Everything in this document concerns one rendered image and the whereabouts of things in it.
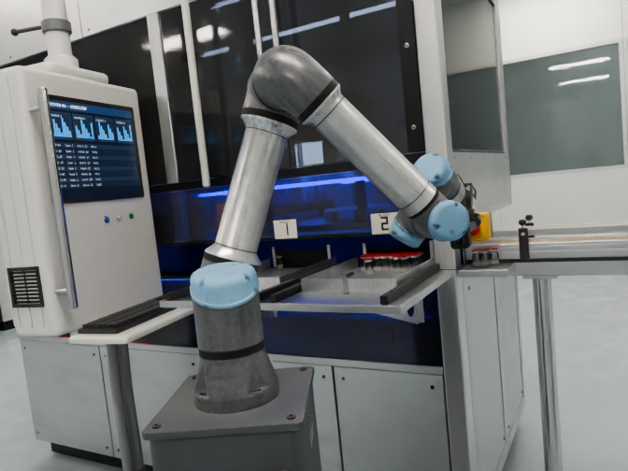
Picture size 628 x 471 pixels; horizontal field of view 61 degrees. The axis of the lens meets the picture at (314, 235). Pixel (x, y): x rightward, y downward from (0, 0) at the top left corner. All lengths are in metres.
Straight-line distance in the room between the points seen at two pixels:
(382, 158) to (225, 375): 0.46
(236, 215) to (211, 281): 0.19
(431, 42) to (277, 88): 0.67
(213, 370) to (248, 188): 0.35
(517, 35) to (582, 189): 1.71
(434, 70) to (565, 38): 4.69
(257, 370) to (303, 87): 0.49
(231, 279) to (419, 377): 0.87
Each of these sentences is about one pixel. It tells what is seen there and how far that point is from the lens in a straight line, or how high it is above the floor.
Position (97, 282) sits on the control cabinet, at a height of 0.92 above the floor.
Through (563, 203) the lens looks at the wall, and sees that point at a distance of 6.07.
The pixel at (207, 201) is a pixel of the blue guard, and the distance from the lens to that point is 1.89.
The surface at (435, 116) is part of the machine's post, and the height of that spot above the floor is 1.30.
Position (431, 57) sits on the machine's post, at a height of 1.45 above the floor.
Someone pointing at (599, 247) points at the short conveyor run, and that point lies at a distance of 1.57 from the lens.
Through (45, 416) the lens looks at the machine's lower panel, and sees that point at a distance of 2.90.
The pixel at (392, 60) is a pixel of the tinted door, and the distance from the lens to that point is 1.57.
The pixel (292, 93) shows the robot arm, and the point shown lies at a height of 1.31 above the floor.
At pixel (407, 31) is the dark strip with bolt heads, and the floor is 1.54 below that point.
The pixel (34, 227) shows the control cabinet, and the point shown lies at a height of 1.11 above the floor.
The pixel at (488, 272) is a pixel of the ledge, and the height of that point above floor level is 0.87.
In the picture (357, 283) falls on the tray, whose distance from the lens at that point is 1.30.
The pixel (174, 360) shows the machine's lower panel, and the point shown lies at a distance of 2.15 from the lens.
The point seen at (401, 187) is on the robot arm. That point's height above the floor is 1.13.
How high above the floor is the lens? 1.15
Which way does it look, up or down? 5 degrees down
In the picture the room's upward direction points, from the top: 6 degrees counter-clockwise
